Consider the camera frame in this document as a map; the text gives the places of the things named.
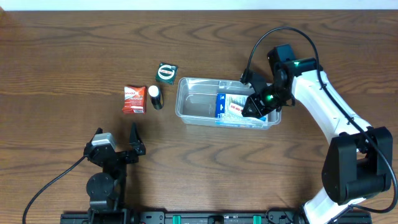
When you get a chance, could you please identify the blue medicine box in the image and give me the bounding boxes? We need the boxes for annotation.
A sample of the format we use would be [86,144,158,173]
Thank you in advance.
[215,93,268,129]

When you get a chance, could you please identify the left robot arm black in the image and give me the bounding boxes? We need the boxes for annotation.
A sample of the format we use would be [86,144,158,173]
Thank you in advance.
[83,123,146,212]

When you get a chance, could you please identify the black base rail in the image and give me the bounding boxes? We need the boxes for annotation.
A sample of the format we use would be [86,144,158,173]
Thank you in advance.
[60,208,373,224]

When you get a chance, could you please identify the green Zam-Buk box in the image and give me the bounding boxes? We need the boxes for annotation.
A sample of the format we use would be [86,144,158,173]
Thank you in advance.
[155,62,178,85]

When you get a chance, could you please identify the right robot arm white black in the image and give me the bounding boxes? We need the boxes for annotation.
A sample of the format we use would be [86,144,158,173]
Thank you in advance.
[240,44,397,223]

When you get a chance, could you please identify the clear plastic container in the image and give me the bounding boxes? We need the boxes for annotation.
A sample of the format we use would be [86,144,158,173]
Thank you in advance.
[175,77,282,129]

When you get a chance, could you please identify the dark bottle white cap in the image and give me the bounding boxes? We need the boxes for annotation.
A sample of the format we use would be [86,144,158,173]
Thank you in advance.
[148,85,164,110]

